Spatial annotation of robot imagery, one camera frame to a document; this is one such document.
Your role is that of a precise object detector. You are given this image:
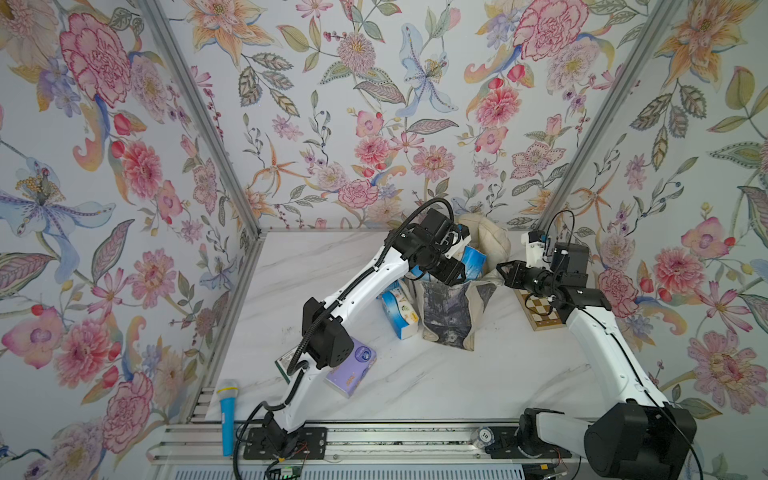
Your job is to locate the aluminium corner post right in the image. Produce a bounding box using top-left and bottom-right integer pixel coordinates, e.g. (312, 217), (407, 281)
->
(528, 1), (680, 230)

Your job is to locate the aluminium corner post left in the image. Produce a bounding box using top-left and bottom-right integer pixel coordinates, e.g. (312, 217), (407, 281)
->
(137, 0), (261, 239)

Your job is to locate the beige canvas bag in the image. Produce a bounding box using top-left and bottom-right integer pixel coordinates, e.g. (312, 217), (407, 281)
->
(400, 213), (512, 351)

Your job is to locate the blue floral tissue pack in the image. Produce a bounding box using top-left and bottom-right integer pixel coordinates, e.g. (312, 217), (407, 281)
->
(380, 282), (420, 340)
(461, 246), (487, 281)

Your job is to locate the wooden chessboard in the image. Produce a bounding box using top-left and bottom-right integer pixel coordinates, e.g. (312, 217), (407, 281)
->
(514, 290), (565, 331)

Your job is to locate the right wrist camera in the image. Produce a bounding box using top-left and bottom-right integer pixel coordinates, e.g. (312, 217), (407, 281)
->
(521, 230), (551, 268)

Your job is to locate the metal base rail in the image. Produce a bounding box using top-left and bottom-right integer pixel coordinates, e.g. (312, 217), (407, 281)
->
(146, 419), (613, 480)

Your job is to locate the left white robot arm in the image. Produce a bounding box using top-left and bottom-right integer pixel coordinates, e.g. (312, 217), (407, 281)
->
(263, 200), (471, 445)

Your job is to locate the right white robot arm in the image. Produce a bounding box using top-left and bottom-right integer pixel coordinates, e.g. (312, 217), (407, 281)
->
(495, 242), (697, 479)

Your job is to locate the purple tissue pack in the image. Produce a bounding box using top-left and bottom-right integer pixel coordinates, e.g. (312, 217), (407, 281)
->
(326, 338), (377, 398)

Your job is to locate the aluminium corner post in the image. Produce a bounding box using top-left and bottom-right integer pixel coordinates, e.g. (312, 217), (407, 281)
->
(137, 0), (261, 239)
(528, 1), (680, 230)

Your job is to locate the green white tissue box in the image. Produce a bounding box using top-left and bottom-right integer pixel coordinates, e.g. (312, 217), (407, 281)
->
(275, 351), (294, 383)

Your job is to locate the blue microphone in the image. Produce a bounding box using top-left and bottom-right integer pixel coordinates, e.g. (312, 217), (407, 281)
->
(216, 379), (239, 457)

